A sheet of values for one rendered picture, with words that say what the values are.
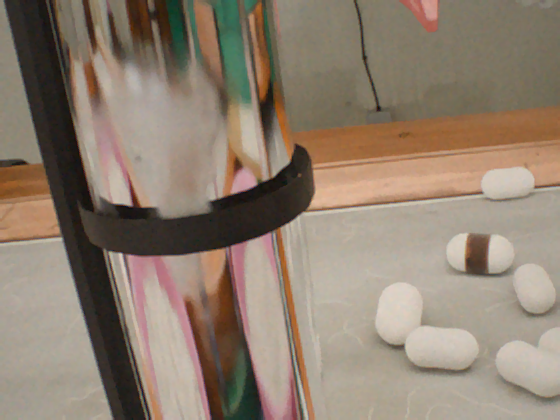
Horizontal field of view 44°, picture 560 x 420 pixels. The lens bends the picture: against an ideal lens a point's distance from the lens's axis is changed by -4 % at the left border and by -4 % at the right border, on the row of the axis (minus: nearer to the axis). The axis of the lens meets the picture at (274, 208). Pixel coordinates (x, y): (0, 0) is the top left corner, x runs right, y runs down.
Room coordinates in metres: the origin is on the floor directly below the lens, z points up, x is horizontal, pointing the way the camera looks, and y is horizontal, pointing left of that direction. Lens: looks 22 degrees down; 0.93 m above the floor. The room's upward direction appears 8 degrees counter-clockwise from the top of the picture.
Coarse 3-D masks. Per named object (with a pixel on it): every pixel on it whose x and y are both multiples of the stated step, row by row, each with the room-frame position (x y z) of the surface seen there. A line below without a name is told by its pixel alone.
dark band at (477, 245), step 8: (472, 240) 0.33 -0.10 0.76; (480, 240) 0.33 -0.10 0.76; (488, 240) 0.33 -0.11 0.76; (472, 248) 0.33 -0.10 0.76; (480, 248) 0.33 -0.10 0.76; (488, 248) 0.32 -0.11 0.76; (472, 256) 0.33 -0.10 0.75; (480, 256) 0.32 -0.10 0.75; (488, 256) 0.32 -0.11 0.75; (472, 264) 0.33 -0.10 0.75; (480, 264) 0.32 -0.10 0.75; (488, 264) 0.32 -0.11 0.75; (472, 272) 0.33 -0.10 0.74; (480, 272) 0.33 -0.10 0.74; (488, 272) 0.32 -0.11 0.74
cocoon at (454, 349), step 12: (408, 336) 0.26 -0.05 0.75; (420, 336) 0.25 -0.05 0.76; (432, 336) 0.25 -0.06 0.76; (444, 336) 0.25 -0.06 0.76; (456, 336) 0.25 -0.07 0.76; (468, 336) 0.25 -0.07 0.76; (408, 348) 0.26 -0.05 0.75; (420, 348) 0.25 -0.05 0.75; (432, 348) 0.25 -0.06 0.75; (444, 348) 0.25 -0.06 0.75; (456, 348) 0.25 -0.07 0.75; (468, 348) 0.25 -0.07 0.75; (420, 360) 0.25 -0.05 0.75; (432, 360) 0.25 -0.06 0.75; (444, 360) 0.25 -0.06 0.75; (456, 360) 0.24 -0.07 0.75; (468, 360) 0.24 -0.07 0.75
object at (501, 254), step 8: (456, 240) 0.34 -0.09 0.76; (464, 240) 0.33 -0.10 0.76; (496, 240) 0.33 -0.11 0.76; (504, 240) 0.33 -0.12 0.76; (448, 248) 0.34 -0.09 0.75; (456, 248) 0.33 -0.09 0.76; (464, 248) 0.33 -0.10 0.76; (496, 248) 0.32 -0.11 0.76; (504, 248) 0.32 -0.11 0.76; (512, 248) 0.33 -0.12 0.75; (448, 256) 0.33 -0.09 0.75; (456, 256) 0.33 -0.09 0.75; (464, 256) 0.33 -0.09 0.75; (496, 256) 0.32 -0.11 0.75; (504, 256) 0.32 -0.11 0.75; (512, 256) 0.32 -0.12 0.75; (456, 264) 0.33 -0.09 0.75; (464, 264) 0.33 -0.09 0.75; (496, 264) 0.32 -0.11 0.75; (504, 264) 0.32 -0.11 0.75; (496, 272) 0.32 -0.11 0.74
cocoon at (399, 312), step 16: (400, 288) 0.29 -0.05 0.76; (416, 288) 0.30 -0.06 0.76; (384, 304) 0.28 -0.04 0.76; (400, 304) 0.28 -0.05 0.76; (416, 304) 0.28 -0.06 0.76; (384, 320) 0.27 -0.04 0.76; (400, 320) 0.27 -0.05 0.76; (416, 320) 0.27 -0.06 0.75; (384, 336) 0.27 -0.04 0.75; (400, 336) 0.27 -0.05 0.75
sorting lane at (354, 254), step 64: (0, 256) 0.45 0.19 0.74; (64, 256) 0.43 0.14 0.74; (320, 256) 0.38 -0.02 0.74; (384, 256) 0.37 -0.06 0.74; (0, 320) 0.35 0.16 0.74; (64, 320) 0.34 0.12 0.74; (320, 320) 0.31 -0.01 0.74; (448, 320) 0.29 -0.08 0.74; (512, 320) 0.28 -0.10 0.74; (0, 384) 0.29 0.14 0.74; (64, 384) 0.28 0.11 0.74; (384, 384) 0.25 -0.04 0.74; (448, 384) 0.24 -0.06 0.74; (512, 384) 0.23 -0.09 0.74
